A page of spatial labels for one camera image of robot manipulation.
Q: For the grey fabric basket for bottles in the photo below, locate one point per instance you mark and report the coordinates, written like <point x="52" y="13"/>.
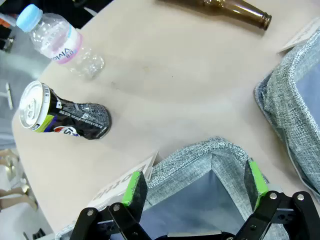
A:
<point x="190" y="157"/>

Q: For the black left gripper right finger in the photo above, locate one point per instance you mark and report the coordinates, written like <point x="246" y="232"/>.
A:
<point x="257" y="185"/>

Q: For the silver can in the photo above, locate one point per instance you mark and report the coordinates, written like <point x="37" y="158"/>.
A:
<point x="75" y="117"/>

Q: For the white Plastic label card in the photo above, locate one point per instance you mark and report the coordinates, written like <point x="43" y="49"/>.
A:
<point x="300" y="35"/>

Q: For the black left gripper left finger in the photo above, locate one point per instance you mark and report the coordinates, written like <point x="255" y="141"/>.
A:
<point x="136" y="192"/>

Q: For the plastic bottle with pink label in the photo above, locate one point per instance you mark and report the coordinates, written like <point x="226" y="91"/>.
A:
<point x="55" y="42"/>

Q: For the white Bottle label card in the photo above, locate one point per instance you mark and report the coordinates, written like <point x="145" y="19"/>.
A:
<point x="117" y="190"/>

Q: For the brown glass beer bottle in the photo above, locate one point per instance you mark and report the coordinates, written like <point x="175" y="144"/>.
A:
<point x="240" y="10"/>

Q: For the grey fabric basket for plastic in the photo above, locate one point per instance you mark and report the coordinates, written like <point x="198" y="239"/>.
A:
<point x="282" y="100"/>

